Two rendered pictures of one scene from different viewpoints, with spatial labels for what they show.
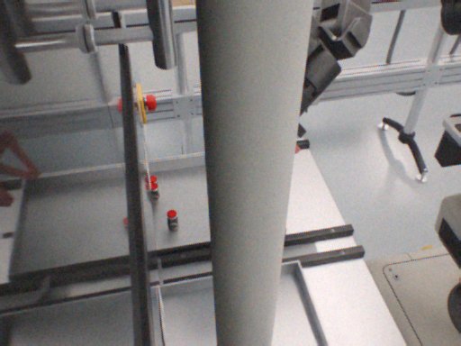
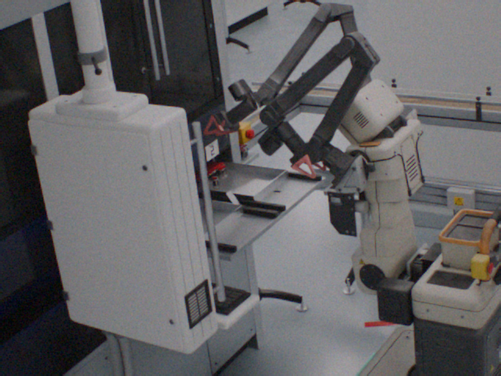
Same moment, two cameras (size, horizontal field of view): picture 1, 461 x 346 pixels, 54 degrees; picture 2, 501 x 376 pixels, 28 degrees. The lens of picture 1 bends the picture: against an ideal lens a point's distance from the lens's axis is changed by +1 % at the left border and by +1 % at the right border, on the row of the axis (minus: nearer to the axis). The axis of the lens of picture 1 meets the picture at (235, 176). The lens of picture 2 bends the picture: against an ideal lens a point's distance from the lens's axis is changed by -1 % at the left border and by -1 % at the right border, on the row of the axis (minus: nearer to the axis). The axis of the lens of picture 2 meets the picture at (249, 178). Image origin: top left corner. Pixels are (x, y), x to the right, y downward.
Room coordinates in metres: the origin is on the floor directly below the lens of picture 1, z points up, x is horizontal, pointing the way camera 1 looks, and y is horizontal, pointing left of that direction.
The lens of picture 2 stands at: (-1.83, -2.64, 2.48)
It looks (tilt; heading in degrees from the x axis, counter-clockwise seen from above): 23 degrees down; 47
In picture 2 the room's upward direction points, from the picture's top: 7 degrees counter-clockwise
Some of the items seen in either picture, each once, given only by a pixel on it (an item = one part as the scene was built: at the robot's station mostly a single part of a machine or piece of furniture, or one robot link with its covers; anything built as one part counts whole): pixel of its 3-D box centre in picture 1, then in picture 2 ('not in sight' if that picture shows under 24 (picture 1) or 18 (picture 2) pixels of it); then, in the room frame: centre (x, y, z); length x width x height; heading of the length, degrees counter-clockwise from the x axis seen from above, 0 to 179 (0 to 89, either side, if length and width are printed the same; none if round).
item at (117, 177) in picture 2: not in sight; (122, 218); (-0.17, -0.31, 1.19); 0.50 x 0.19 x 0.78; 100
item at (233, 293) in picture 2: not in sight; (190, 291); (0.07, -0.29, 0.82); 0.40 x 0.14 x 0.02; 100
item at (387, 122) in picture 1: (404, 141); not in sight; (1.86, -0.90, 0.07); 0.50 x 0.08 x 0.14; 12
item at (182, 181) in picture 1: (195, 200); (235, 181); (0.68, 0.09, 0.90); 0.34 x 0.26 x 0.04; 102
